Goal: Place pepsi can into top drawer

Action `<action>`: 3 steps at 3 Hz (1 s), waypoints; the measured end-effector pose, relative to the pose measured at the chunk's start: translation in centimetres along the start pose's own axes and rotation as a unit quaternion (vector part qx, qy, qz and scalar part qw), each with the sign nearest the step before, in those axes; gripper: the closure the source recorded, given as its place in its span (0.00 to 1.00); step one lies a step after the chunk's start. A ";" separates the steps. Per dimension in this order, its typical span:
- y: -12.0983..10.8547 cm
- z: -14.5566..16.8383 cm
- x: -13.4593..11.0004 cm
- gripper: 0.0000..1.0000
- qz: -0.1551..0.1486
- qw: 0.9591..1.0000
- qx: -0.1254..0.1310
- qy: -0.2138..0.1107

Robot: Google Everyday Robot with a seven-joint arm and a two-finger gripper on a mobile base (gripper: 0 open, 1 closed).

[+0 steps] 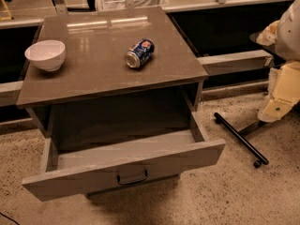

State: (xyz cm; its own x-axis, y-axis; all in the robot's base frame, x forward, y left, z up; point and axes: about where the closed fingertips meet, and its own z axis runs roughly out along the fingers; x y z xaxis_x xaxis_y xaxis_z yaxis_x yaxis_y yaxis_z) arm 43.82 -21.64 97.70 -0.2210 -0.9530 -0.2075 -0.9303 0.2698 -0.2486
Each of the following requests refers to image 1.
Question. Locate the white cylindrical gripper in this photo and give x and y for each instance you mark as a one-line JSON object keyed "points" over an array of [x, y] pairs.
{"points": [[290, 35]]}

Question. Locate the blue pepsi can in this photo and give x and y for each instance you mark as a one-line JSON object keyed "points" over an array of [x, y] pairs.
{"points": [[139, 53]]}

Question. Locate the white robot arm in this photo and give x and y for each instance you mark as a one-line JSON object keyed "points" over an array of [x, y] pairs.
{"points": [[287, 41]]}

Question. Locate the grey cabinet with glossy top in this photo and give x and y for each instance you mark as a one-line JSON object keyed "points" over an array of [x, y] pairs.
{"points": [[95, 65]]}

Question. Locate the open grey top drawer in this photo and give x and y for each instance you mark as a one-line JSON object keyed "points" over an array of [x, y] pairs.
{"points": [[93, 170]]}

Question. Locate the dark round side table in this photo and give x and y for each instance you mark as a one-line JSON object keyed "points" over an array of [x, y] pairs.
{"points": [[279, 61]]}

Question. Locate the black rolling table base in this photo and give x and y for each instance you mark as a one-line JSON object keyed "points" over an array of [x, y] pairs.
{"points": [[241, 137]]}

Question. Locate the clear plastic bin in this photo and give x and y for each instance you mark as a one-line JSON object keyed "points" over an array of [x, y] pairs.
{"points": [[123, 4]]}

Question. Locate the white ceramic bowl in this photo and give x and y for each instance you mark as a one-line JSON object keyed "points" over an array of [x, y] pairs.
{"points": [[48, 55]]}

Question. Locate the yellow object at left edge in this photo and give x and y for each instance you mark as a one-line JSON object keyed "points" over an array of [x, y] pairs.
{"points": [[5, 14]]}

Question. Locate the black drawer handle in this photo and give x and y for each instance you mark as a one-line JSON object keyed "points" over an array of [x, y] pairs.
{"points": [[133, 181]]}

